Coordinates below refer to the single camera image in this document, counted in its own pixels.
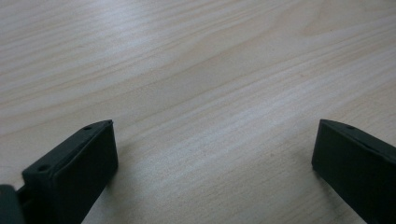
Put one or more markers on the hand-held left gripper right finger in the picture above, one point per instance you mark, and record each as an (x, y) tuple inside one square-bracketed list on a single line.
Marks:
[(358, 168)]

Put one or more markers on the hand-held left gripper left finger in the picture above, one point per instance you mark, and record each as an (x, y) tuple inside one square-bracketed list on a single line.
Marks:
[(74, 174)]

